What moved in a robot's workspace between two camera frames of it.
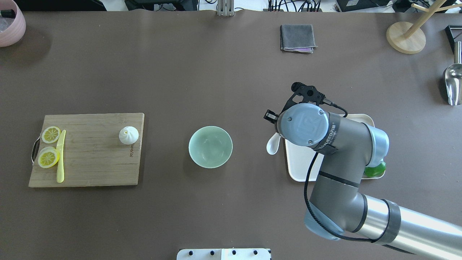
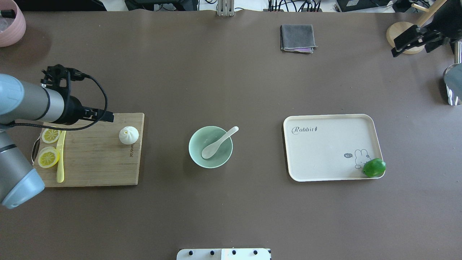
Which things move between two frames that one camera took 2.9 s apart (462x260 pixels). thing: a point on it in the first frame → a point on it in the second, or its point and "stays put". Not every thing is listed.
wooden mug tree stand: x=409 y=38 stays put
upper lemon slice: x=51 y=134 stays put
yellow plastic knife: x=60 y=176 stays put
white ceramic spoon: x=273 y=143 → x=209 y=152
